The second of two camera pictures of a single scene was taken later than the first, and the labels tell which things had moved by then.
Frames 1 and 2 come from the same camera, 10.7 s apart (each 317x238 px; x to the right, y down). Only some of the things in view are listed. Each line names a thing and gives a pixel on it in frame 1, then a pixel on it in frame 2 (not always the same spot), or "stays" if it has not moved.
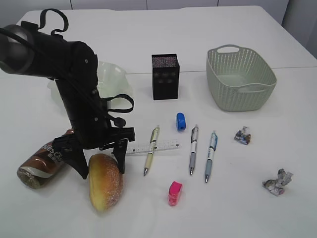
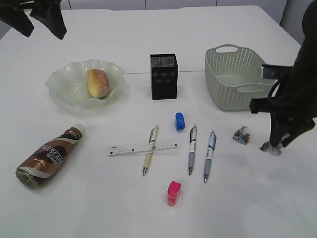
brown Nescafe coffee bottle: (34, 171) stays
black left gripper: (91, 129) → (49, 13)
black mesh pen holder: (165, 73) stays
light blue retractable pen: (213, 147) stays
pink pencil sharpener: (175, 188) stays
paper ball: (243, 136) stays
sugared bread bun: (106, 183) → (98, 83)
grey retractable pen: (194, 132) stays
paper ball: (277, 186) → (267, 147)
